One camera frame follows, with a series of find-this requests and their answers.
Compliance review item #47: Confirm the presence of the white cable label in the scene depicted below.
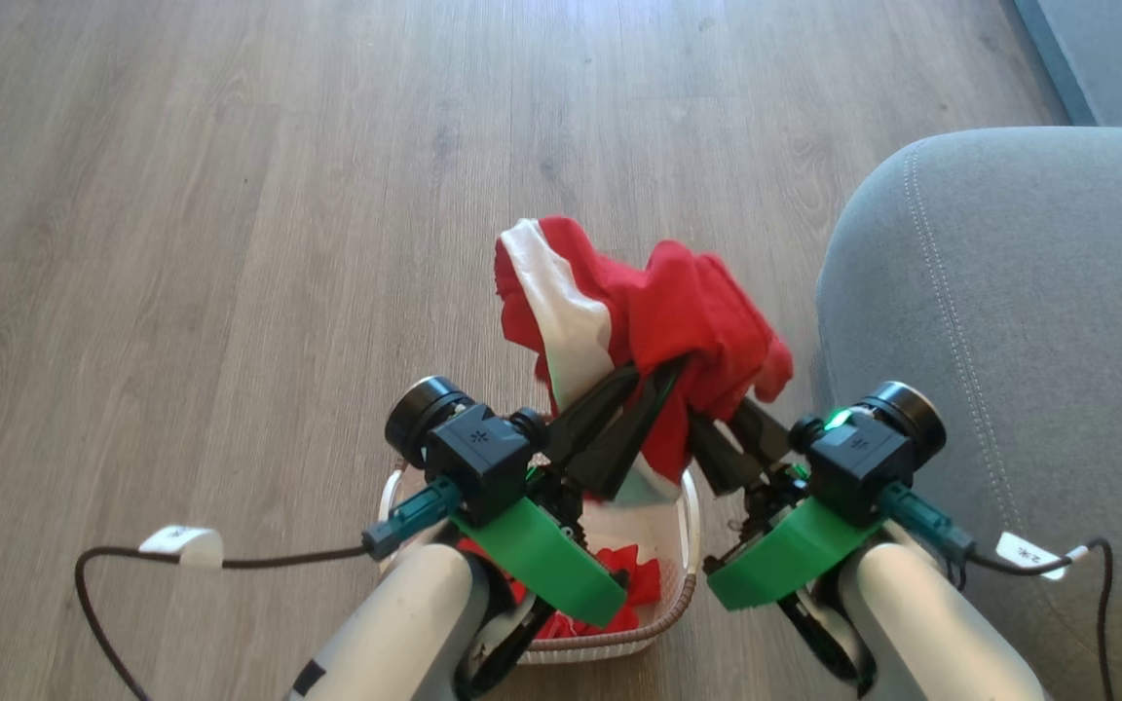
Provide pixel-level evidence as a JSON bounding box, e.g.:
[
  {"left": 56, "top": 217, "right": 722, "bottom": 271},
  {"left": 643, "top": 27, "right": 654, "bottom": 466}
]
[
  {"left": 995, "top": 531, "right": 1089, "bottom": 583},
  {"left": 138, "top": 525, "right": 226, "bottom": 570}
]

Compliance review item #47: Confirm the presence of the white right cable label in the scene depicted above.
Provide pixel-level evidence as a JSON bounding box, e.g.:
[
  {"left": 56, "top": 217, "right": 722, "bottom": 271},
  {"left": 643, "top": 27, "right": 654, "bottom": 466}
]
[{"left": 995, "top": 531, "right": 1089, "bottom": 583}]

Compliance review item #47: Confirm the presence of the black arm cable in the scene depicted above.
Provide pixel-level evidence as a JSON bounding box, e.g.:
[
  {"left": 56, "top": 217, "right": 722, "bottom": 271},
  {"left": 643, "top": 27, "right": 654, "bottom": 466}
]
[
  {"left": 74, "top": 477, "right": 465, "bottom": 701},
  {"left": 878, "top": 484, "right": 1115, "bottom": 701}
]

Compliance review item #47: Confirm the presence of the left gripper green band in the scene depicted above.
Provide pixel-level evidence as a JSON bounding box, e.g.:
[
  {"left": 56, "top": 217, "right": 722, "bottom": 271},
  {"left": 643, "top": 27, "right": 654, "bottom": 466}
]
[{"left": 451, "top": 358, "right": 689, "bottom": 627}]

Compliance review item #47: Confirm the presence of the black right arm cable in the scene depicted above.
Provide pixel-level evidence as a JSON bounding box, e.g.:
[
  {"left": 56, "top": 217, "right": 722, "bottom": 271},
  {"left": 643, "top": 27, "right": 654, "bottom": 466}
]
[{"left": 878, "top": 484, "right": 1115, "bottom": 701}]

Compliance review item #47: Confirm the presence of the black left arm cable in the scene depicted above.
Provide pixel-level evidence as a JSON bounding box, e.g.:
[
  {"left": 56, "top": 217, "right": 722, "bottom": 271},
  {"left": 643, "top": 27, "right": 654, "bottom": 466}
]
[{"left": 74, "top": 477, "right": 465, "bottom": 701}]

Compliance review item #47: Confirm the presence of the blue-grey sofa section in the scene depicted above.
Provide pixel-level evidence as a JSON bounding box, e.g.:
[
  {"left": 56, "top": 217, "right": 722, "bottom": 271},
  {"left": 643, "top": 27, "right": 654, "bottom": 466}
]
[{"left": 1013, "top": 0, "right": 1122, "bottom": 127}]

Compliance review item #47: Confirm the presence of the white left cable label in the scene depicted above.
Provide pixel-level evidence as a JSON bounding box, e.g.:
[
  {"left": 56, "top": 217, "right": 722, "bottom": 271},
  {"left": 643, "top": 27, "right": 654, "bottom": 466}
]
[{"left": 138, "top": 525, "right": 226, "bottom": 570}]

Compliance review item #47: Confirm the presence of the red and white garment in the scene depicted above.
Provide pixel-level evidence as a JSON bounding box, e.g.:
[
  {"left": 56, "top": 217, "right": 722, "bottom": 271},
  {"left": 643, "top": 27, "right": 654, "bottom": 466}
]
[{"left": 459, "top": 216, "right": 796, "bottom": 641}]

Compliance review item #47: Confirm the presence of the white perforated laundry basket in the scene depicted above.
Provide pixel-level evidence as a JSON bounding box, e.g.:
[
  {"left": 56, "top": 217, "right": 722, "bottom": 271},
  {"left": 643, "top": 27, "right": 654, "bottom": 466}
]
[{"left": 378, "top": 458, "right": 702, "bottom": 666}]

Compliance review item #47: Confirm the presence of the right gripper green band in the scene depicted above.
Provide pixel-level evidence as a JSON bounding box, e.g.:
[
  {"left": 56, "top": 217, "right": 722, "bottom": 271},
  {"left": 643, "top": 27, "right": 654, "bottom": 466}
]
[{"left": 688, "top": 394, "right": 888, "bottom": 611}]

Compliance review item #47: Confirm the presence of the grey fabric sofa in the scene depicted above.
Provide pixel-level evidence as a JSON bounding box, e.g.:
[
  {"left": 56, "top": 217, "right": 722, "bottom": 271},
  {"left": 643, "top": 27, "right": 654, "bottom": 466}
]
[{"left": 814, "top": 127, "right": 1122, "bottom": 701}]

